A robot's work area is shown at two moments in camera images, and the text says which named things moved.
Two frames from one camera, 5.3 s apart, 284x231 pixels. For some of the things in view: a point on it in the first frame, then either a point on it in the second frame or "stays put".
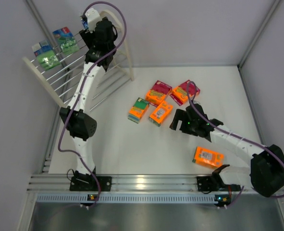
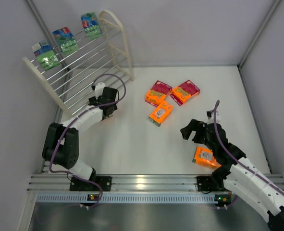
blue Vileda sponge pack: x=67 y=42 stays put
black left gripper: x=86 y=35 → x=110 y=110
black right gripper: x=183 y=119 → x=200 y=132
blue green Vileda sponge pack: x=46 y=55 stays put
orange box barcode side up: x=160 y=113 stays put
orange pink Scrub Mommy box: x=158 y=94 stays put
